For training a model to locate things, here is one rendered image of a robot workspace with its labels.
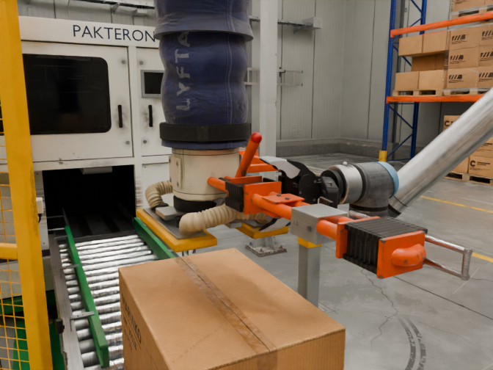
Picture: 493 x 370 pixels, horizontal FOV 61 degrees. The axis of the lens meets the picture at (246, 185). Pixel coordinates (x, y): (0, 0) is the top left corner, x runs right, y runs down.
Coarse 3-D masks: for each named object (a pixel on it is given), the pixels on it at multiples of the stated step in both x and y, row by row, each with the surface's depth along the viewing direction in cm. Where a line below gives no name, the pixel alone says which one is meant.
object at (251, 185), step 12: (228, 180) 86; (240, 180) 87; (252, 180) 89; (264, 180) 89; (228, 192) 87; (240, 192) 80; (252, 192) 80; (264, 192) 82; (228, 204) 85; (240, 204) 81; (252, 204) 81
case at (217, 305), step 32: (192, 256) 138; (224, 256) 138; (128, 288) 115; (160, 288) 114; (192, 288) 114; (224, 288) 114; (256, 288) 114; (288, 288) 114; (128, 320) 119; (160, 320) 97; (192, 320) 97; (224, 320) 97; (256, 320) 97; (288, 320) 97; (320, 320) 97; (128, 352) 124; (160, 352) 86; (192, 352) 85; (224, 352) 85; (256, 352) 85; (288, 352) 88; (320, 352) 92
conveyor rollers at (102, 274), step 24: (96, 240) 279; (120, 240) 278; (144, 240) 283; (72, 264) 239; (96, 264) 237; (120, 264) 242; (72, 288) 207; (96, 288) 211; (120, 312) 183; (120, 336) 165; (96, 360) 152; (120, 360) 148
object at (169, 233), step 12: (168, 204) 111; (144, 216) 110; (156, 216) 108; (180, 216) 99; (156, 228) 100; (168, 228) 97; (168, 240) 92; (180, 240) 90; (192, 240) 91; (204, 240) 91; (216, 240) 93
